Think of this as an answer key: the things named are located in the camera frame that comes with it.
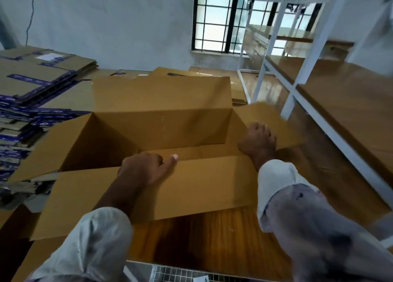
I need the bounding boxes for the white wire mesh cage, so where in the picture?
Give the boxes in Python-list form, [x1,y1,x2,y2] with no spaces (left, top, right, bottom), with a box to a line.
[123,260,271,282]

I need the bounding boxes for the assembled boxes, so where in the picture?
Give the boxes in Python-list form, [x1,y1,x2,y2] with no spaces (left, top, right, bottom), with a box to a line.
[0,202,65,282]

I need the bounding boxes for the person's left forearm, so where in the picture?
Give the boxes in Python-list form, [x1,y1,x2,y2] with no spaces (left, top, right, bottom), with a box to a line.
[92,177,151,218]

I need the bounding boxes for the person's left hand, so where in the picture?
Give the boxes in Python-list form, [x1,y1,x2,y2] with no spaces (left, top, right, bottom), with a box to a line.
[117,151,180,190]

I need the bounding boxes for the brown cardboard box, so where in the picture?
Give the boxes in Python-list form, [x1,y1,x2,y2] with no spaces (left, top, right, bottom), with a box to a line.
[7,75,308,241]
[150,67,248,105]

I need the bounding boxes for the black framed window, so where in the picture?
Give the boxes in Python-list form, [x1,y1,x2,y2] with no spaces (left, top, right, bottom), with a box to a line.
[192,0,323,54]

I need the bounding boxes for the person's right forearm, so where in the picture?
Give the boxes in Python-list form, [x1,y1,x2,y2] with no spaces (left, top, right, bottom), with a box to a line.
[255,156,280,172]

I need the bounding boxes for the thin wall cable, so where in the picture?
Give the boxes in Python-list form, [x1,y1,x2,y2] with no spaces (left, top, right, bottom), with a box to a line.
[25,0,36,46]

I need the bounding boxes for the person's light grey shirt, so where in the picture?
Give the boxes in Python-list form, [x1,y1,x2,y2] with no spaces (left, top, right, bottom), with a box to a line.
[25,159,393,282]

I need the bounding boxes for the wooden table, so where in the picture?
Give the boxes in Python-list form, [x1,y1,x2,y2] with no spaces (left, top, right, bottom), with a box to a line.
[126,67,393,282]

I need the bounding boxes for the person's right hand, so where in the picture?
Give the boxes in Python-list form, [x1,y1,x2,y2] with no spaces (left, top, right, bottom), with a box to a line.
[237,122,277,169]

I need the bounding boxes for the white metal shelf rack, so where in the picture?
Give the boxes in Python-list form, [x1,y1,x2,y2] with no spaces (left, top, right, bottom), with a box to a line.
[236,0,393,249]

